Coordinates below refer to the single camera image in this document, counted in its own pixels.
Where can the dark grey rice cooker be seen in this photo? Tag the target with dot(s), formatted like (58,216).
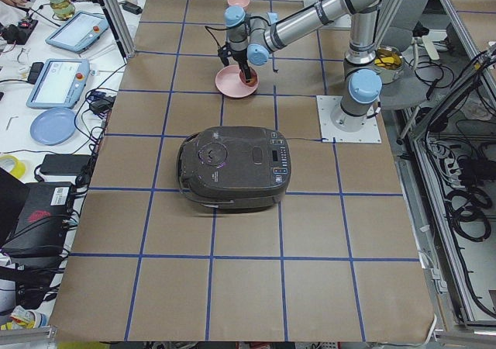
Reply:
(234,167)

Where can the red apple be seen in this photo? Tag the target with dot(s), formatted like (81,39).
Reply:
(250,82)

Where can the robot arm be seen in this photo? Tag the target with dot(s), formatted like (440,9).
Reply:
(251,38)

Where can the pink bowl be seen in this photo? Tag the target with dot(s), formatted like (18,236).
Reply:
(241,3)

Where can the pink plate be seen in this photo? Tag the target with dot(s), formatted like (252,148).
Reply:
(230,84)

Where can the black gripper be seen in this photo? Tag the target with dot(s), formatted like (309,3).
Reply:
(240,57)

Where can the aluminium frame post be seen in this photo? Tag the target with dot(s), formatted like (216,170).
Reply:
(117,25)

